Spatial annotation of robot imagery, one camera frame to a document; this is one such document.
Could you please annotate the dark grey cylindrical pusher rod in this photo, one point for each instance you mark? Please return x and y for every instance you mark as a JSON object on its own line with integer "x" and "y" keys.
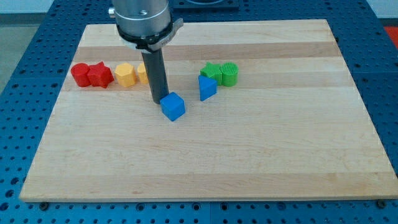
{"x": 156, "y": 75}

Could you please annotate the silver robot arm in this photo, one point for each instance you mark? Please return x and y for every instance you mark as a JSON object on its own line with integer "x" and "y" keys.
{"x": 147, "y": 26}

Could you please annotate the yellow heart block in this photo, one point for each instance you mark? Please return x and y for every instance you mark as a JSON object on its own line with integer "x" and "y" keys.
{"x": 142, "y": 74}

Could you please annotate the yellow hexagon block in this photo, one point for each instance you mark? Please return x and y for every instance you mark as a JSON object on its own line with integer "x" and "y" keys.
{"x": 125, "y": 74}

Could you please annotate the blue cube block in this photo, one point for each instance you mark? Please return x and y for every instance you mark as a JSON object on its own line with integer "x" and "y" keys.
{"x": 173, "y": 106}

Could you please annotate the red star block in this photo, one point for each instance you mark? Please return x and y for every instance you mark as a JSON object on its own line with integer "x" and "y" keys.
{"x": 100, "y": 75}

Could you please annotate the green star block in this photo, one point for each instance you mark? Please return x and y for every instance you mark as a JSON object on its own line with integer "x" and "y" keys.
{"x": 212, "y": 70}

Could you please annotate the blue triangle block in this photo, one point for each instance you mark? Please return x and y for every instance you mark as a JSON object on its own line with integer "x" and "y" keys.
{"x": 207, "y": 87}

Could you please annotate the red cylinder block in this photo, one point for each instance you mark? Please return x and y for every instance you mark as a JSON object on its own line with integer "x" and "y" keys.
{"x": 80, "y": 74}

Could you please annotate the green cylinder block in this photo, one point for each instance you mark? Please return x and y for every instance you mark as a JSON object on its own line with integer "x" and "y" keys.
{"x": 229, "y": 72}

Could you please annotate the wooden board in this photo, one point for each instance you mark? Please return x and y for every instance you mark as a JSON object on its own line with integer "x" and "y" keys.
{"x": 294, "y": 127}

